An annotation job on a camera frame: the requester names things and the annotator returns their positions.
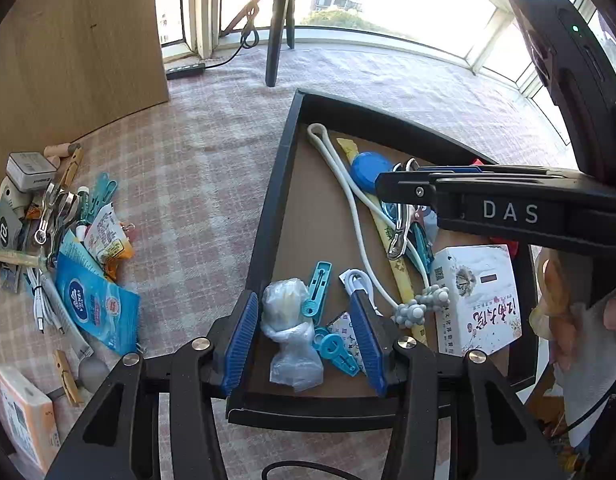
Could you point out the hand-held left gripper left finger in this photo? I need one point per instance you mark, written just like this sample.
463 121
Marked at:
240 340

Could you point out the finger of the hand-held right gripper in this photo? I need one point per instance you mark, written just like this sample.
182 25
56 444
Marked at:
508 212
453 170

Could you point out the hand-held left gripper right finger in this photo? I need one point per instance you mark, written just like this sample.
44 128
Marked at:
368 340

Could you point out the white patterned packet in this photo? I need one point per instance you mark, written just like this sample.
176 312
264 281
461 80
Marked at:
344 330

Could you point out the clear plastic bag bundle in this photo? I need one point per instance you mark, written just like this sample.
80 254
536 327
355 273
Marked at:
288 360

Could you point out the white massage hammer grey balls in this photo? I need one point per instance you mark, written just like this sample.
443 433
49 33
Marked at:
413 312

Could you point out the light blue clip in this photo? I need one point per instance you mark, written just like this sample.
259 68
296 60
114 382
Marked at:
318 290

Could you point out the yellow straw packet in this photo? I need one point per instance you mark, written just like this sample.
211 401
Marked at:
407 280

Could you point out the blue round disc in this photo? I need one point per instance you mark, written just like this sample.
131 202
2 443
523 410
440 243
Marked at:
368 170

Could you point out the silver carabiner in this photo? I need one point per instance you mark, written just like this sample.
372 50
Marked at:
399 240

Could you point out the black tray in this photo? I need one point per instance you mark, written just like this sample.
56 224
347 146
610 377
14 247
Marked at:
308 220

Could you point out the pink plaid cloth desktop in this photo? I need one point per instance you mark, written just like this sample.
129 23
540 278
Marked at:
203 160

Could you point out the person's right hand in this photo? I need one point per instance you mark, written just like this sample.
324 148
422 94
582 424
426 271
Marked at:
555 300

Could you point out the white printed box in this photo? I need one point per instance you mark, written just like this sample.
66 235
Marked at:
478 305

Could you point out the blue tissue packet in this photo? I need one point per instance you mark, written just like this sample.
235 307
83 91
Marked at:
98 305

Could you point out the black tripod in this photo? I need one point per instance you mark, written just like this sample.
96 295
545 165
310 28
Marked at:
274 50

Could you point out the silver metal tool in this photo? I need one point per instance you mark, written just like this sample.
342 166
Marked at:
58 205

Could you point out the orange and white box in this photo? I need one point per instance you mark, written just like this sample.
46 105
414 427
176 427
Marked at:
28 420

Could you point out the grey printed packet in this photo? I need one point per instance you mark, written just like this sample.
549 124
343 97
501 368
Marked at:
3 230

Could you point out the grey and white adapter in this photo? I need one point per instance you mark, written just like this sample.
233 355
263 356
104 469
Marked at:
30 170

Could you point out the white round device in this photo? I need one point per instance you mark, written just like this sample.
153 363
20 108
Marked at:
10 197

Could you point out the black power strip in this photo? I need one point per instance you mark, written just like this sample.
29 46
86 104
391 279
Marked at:
185 70

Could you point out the wooden panel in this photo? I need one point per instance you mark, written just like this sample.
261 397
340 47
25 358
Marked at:
63 50

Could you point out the white window frame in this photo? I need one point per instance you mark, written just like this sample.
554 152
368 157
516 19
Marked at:
203 10

